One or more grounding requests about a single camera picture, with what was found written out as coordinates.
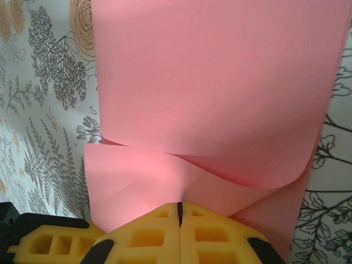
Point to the floral patterned table cover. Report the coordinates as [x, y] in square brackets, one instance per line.
[41, 137]

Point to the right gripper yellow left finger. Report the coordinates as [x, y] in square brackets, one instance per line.
[148, 239]

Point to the pink cloth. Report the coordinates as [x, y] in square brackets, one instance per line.
[206, 82]

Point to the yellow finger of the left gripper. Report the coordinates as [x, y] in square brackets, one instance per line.
[49, 244]

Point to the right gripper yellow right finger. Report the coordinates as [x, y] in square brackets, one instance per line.
[214, 239]

